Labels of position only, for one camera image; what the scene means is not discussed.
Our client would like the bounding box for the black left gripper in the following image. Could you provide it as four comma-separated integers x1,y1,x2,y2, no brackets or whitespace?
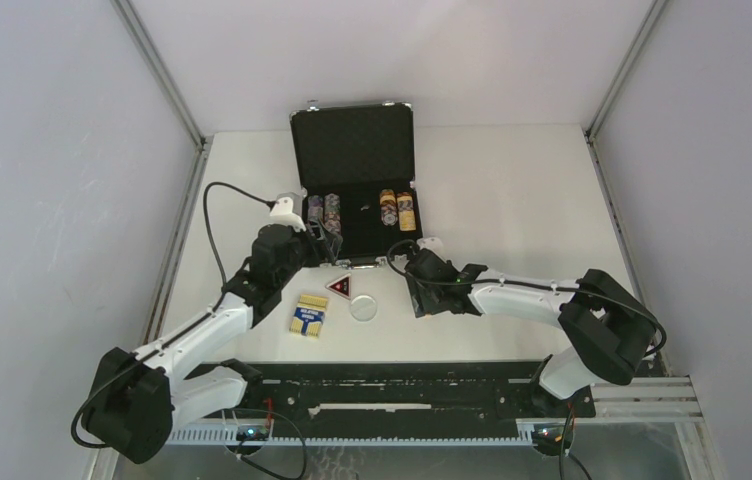
275,217,342,288

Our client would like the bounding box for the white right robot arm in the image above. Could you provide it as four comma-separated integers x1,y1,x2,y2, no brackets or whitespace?
395,247,666,416

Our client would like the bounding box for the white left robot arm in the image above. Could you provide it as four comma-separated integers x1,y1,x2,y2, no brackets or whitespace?
70,223,342,464

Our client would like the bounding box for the left chip row purple end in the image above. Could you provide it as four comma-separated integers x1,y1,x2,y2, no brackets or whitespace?
307,195,325,227

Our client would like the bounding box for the triangular all in button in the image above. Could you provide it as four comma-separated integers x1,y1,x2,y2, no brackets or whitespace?
326,274,351,300

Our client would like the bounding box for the right chip row orange blue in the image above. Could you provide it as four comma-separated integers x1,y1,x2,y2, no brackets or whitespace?
379,189,398,226

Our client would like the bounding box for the white dealer button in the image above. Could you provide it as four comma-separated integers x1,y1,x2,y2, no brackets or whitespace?
349,295,378,322

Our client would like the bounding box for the yellow blue card deck box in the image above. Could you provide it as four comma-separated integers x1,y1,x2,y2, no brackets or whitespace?
289,294,329,338

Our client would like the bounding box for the right chip row yellow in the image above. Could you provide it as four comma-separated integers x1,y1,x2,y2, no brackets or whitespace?
396,192,417,232

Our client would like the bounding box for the black aluminium poker case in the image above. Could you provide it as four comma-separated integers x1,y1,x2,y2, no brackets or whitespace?
289,102,423,264

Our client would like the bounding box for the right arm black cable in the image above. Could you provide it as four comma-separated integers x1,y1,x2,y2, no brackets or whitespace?
385,239,669,359

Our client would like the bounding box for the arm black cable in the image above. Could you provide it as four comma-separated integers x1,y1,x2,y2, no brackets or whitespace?
71,182,278,450
385,239,669,359

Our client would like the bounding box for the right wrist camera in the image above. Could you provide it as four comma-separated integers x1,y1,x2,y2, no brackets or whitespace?
417,237,444,256

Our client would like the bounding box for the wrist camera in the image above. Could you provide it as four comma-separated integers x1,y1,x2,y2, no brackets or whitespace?
269,192,306,232
417,237,444,256

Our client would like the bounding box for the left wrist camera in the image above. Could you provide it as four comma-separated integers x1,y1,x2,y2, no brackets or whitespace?
269,192,306,232

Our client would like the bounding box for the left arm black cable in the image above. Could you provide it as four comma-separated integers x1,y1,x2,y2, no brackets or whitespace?
71,182,278,450

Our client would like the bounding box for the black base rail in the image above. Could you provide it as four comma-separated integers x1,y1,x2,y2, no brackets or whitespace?
183,357,596,442

